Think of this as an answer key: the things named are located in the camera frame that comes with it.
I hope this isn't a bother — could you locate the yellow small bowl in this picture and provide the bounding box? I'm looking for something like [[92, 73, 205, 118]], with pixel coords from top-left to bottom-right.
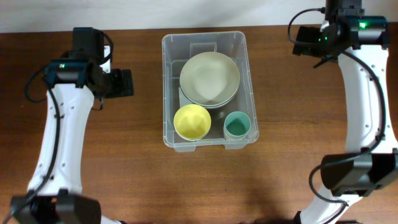
[[174, 104, 211, 141]]

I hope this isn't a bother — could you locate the green plastic cup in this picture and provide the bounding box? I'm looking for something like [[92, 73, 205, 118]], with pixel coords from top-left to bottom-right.
[[224, 111, 251, 132]]

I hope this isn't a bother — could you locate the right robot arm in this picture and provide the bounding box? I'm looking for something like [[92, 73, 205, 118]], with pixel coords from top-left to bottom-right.
[[290, 0, 397, 224]]

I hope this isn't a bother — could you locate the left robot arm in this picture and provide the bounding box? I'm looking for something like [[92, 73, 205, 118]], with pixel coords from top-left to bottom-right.
[[4, 27, 134, 223]]

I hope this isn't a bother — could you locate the clear plastic storage container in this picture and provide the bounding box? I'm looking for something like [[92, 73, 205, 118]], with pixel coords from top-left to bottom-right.
[[162, 31, 259, 152]]

